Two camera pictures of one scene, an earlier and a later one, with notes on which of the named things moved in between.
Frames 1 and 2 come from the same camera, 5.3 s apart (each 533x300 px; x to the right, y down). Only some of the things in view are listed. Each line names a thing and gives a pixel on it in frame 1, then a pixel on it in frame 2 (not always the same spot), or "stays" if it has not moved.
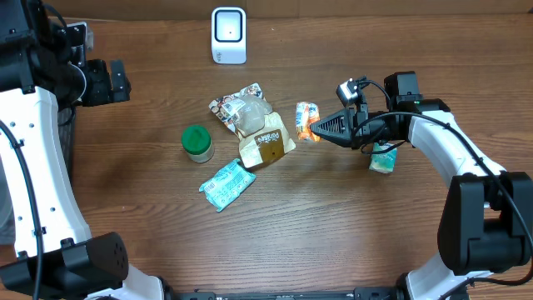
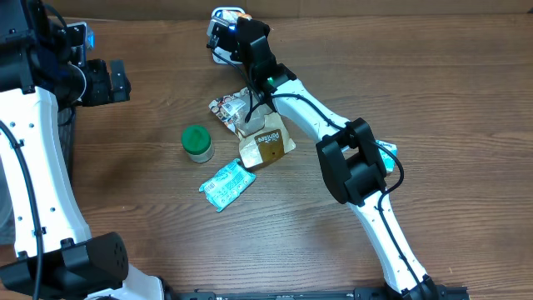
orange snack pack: x=306 y=113 → x=245 y=16
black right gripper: x=346 y=119 → x=238 y=55
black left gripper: x=106 y=92 stays
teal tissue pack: x=383 y=162 stays
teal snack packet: x=227 y=184 stays
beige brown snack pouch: x=260 y=132 stays
